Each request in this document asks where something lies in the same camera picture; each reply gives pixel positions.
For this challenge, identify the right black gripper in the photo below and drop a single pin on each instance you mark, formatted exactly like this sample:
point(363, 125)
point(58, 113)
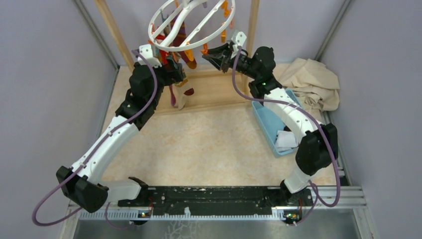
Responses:
point(216, 59)

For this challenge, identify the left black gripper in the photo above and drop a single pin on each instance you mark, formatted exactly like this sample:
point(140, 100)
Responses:
point(174, 74)

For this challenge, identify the wooden hanger stand frame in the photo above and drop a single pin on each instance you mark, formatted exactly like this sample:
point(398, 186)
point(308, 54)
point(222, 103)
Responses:
point(213, 89)

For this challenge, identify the white round clip hanger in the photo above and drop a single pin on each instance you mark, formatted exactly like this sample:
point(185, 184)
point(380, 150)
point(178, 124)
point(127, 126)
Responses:
point(205, 21)

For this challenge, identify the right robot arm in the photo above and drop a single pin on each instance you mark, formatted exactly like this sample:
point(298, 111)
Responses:
point(318, 147)

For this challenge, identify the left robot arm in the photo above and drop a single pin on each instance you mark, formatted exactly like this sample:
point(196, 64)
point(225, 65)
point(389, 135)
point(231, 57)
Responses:
point(82, 182)

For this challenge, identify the red santa sock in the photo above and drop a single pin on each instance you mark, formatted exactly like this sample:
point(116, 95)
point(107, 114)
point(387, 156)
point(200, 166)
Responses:
point(164, 54)

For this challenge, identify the purple pink striped sock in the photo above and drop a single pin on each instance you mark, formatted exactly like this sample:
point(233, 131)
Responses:
point(187, 58)

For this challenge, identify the light blue plastic basket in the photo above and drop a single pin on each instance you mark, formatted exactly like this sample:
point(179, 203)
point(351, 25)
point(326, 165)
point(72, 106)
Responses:
point(269, 124)

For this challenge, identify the beige crumpled cloth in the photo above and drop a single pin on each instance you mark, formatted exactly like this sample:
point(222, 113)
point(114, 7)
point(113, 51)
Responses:
point(315, 86)

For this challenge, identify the white folded sock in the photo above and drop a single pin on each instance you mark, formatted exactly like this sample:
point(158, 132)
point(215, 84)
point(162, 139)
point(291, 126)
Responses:
point(285, 140)

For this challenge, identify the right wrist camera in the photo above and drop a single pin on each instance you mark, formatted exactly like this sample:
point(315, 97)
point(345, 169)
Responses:
point(238, 39)

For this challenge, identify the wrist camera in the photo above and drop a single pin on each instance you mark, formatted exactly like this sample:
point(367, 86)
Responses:
point(238, 39)
point(147, 56)

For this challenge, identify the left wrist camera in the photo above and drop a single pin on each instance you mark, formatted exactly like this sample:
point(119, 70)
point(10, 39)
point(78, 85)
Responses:
point(147, 56)

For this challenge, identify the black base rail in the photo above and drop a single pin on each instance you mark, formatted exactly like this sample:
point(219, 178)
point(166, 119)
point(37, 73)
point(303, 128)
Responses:
point(217, 201)

